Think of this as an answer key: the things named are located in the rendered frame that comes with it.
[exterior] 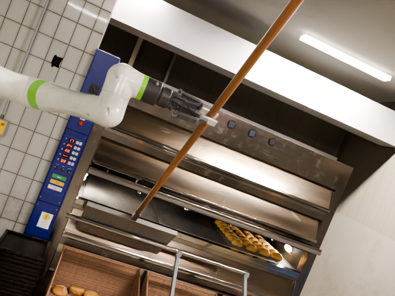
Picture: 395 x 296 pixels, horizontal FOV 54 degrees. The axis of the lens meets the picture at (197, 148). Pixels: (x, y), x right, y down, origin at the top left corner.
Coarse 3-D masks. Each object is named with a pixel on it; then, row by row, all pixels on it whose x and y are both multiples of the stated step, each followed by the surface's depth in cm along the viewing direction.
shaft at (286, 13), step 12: (300, 0) 102; (288, 12) 106; (276, 24) 109; (264, 36) 114; (264, 48) 116; (252, 60) 120; (240, 72) 125; (228, 96) 134; (216, 108) 139; (192, 144) 158; (180, 156) 165; (168, 168) 175; (156, 192) 193; (144, 204) 203
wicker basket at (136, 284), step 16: (64, 256) 258; (80, 256) 261; (96, 256) 264; (64, 272) 257; (80, 272) 260; (96, 272) 263; (112, 272) 266; (128, 272) 269; (48, 288) 219; (96, 288) 262; (112, 288) 265; (128, 288) 268
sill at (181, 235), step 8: (80, 200) 259; (88, 200) 263; (112, 208) 267; (160, 224) 277; (184, 232) 283; (192, 240) 279; (200, 240) 281; (208, 240) 287; (216, 248) 284; (224, 248) 285; (232, 248) 292; (240, 256) 289; (248, 256) 290; (264, 264) 294; (272, 264) 295; (288, 272) 299; (296, 272) 301
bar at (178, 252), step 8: (72, 216) 223; (88, 224) 225; (96, 224) 226; (104, 224) 228; (112, 232) 229; (120, 232) 230; (136, 240) 233; (144, 240) 233; (152, 240) 236; (168, 248) 237; (176, 248) 239; (176, 256) 238; (192, 256) 241; (200, 256) 243; (176, 264) 234; (216, 264) 245; (224, 264) 247; (176, 272) 231; (240, 272) 249; (248, 272) 251
